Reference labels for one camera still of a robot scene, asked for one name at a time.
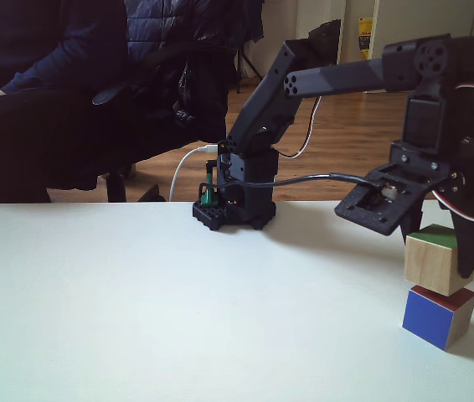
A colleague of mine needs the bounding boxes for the black office chair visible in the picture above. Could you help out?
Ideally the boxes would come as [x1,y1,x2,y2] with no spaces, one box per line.
[90,41,229,204]

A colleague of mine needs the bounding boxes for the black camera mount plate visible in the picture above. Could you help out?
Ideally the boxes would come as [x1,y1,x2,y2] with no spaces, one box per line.
[333,162,450,238]

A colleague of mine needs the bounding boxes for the green-topped wooden cube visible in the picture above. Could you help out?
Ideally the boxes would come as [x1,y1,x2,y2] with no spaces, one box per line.
[404,223,474,298]

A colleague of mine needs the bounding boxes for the red-topped wooden cube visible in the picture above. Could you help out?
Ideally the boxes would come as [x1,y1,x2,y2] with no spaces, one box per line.
[400,285,474,353]

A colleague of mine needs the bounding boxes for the dark quilted jacket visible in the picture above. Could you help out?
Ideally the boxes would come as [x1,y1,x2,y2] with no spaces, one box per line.
[123,0,265,143]

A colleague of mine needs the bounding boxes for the black tripod leg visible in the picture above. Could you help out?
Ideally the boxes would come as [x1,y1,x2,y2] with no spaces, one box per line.
[234,39,265,95]

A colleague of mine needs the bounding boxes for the red white black servo wires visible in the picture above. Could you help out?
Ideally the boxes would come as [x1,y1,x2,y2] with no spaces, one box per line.
[276,69,474,225]

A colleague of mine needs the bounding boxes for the person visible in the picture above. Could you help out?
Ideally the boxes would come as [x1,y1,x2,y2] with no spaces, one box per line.
[0,0,136,204]

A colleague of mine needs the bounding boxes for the white-framed standing mirror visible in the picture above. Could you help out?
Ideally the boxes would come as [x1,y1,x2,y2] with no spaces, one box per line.
[292,0,348,86]

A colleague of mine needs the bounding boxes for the white door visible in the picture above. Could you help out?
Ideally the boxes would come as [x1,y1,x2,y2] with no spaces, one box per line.
[363,0,474,94]

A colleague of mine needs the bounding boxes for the green table clamp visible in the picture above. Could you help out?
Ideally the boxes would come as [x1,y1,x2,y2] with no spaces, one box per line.
[198,160,220,209]

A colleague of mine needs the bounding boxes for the yellow box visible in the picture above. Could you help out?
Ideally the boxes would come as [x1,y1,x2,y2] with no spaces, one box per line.
[357,16,374,62]

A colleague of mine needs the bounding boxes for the white usb cable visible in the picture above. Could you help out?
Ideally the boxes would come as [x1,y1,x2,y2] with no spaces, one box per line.
[168,143,222,204]

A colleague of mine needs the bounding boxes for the black camera cable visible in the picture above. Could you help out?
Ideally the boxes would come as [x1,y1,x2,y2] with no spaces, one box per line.
[206,171,385,190]

